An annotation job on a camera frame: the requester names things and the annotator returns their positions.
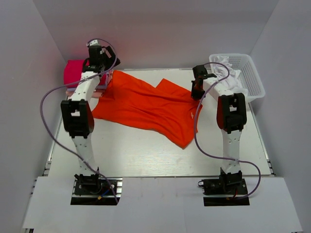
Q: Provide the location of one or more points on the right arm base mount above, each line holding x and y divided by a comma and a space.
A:
217, 194

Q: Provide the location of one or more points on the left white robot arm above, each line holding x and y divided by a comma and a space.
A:
76, 113

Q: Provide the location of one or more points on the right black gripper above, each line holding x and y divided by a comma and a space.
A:
196, 96

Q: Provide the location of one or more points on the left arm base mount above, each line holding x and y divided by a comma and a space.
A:
96, 193

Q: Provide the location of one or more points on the orange t-shirt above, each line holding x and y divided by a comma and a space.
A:
165, 108

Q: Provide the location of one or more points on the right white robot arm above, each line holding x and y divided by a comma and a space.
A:
230, 117

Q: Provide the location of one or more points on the white plastic basket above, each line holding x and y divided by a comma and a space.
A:
249, 76

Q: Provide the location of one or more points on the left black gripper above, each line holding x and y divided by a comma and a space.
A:
113, 61

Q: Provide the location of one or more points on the folded magenta t-shirt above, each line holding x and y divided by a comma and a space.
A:
72, 72

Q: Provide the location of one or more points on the folded pink t-shirt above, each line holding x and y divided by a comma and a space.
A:
96, 94

